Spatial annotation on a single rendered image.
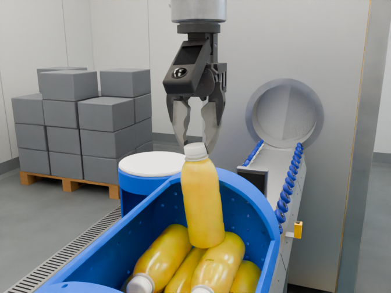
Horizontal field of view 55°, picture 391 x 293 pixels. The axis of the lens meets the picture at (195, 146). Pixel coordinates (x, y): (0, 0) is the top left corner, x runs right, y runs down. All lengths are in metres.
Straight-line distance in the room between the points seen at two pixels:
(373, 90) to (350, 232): 0.48
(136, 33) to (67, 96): 2.16
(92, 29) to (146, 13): 0.93
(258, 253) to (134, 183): 0.65
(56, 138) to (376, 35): 3.23
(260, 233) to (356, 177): 0.62
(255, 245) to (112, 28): 5.21
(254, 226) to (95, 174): 3.08
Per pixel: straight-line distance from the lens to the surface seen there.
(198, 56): 0.58
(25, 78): 4.94
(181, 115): 0.63
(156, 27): 5.46
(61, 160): 3.96
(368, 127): 1.29
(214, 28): 0.61
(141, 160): 1.45
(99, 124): 3.58
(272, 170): 1.68
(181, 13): 0.60
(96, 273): 0.68
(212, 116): 0.61
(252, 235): 0.78
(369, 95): 1.27
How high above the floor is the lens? 1.48
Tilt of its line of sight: 16 degrees down
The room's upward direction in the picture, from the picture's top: straight up
